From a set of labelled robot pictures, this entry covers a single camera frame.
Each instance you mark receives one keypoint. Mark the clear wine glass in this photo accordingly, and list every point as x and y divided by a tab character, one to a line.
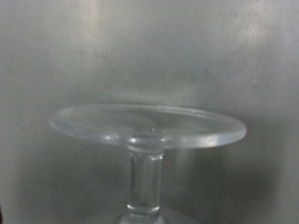
146	130

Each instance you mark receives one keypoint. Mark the grey plastic crate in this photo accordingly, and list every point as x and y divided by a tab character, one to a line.
155	46

